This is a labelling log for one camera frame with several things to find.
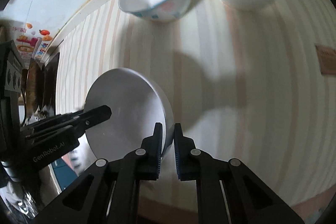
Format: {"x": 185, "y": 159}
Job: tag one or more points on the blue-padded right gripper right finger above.
{"x": 186, "y": 163}

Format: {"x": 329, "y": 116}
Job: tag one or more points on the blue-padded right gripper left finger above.
{"x": 150, "y": 162}

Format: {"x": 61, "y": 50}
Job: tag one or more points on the white bowl red flowers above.
{"x": 137, "y": 104}

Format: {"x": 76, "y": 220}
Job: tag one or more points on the gloved left hand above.
{"x": 18, "y": 200}

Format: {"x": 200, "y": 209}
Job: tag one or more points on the black wok with food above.
{"x": 34, "y": 87}

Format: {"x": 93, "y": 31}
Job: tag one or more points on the black induction cooktop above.
{"x": 49, "y": 86}

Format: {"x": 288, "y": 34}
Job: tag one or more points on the small brown square coaster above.
{"x": 327, "y": 59}

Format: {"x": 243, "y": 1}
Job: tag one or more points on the colourful wall sticker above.
{"x": 31, "y": 41}

